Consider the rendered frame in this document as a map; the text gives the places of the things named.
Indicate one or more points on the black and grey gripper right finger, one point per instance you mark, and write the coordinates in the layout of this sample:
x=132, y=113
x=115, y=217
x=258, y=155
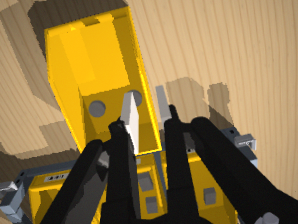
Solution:
x=254, y=197

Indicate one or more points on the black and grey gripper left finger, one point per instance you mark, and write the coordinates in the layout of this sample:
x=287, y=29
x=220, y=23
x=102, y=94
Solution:
x=78, y=198

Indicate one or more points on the dark grey disc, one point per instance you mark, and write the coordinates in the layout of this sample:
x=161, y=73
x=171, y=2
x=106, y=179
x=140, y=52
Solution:
x=97, y=108

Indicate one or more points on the grey round disc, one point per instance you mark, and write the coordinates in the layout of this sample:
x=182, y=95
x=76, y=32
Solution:
x=137, y=97

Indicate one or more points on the grey metal shelf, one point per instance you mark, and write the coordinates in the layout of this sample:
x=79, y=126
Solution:
x=16, y=190

